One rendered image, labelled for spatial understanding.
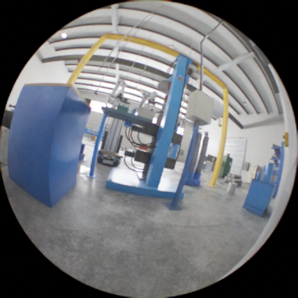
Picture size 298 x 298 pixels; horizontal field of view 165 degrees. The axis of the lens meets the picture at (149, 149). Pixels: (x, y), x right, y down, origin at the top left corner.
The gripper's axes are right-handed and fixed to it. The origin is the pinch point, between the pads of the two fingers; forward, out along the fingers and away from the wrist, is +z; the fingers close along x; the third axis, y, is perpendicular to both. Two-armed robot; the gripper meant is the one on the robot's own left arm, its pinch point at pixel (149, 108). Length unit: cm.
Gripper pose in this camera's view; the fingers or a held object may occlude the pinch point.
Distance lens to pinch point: 177.2
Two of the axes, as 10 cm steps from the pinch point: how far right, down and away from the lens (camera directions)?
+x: 9.4, 2.6, 2.4
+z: -2.7, 9.6, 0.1
